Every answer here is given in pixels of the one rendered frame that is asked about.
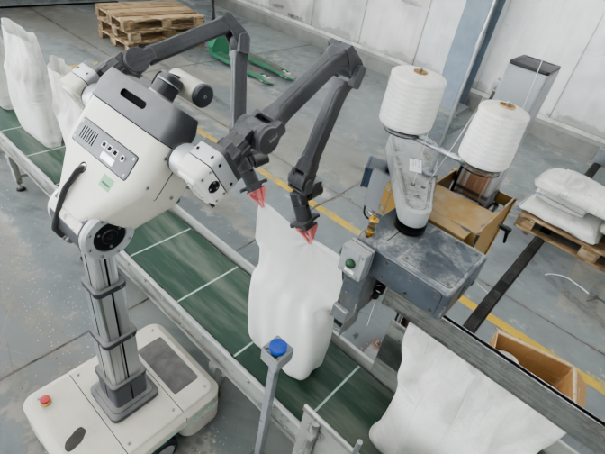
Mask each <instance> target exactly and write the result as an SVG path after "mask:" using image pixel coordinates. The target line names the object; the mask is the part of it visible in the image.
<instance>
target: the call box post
mask: <svg viewBox="0 0 605 454"><path fill-rule="evenodd" d="M278 375H279V371H277V372H275V371H274V370H273V369H272V368H271V367H269V368H268V373H267V379H266V388H265V393H264V399H263V404H262V410H261V415H260V421H259V426H258V432H257V441H256V447H255V452H254V454H263V452H264V447H265V443H266V435H267V430H268V425H269V421H270V416H271V411H272V406H273V402H274V397H275V389H276V384H277V379H278Z"/></svg>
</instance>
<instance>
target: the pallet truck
mask: <svg viewBox="0 0 605 454"><path fill-rule="evenodd" d="M214 19H215V11H214V0H212V20H214ZM208 48H209V51H210V54H211V55H212V56H213V57H215V58H216V59H219V60H221V61H223V62H225V63H227V64H229V65H230V55H229V54H230V46H229V43H228V42H227V40H226V38H225V36H224V35H223V36H221V37H219V38H216V39H214V40H212V41H209V42H208ZM248 60H250V61H252V62H254V63H256V64H258V65H259V66H261V67H263V68H267V69H269V70H271V71H273V72H275V73H276V74H278V75H280V77H284V78H285V79H291V80H293V78H296V75H295V74H294V73H293V72H291V71H290V70H288V69H286V68H283V67H281V66H279V65H277V64H275V63H273V62H271V61H269V60H267V59H263V58H261V57H259V56H258V55H256V54H254V53H251V52H250V53H249V54H248ZM247 74H249V75H251V76H252V77H255V78H257V79H259V80H260V81H261V82H262V81H264V83H265V84H270V85H273V83H276V80H275V78H274V77H272V76H270V75H268V74H267V73H266V72H264V71H262V70H260V69H258V68H254V67H252V66H250V65H249V64H248V72H247Z"/></svg>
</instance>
